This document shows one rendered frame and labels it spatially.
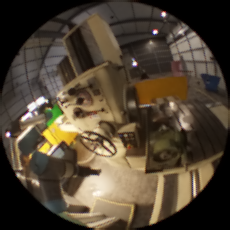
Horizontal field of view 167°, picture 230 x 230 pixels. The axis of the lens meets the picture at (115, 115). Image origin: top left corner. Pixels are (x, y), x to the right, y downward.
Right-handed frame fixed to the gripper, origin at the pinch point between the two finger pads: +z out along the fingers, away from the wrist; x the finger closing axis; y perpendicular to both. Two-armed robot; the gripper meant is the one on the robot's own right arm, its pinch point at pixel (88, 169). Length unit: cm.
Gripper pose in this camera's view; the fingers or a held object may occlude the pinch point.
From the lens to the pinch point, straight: 48.5
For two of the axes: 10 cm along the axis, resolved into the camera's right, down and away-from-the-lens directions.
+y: 0.0, 8.1, -5.9
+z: 2.4, 5.8, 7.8
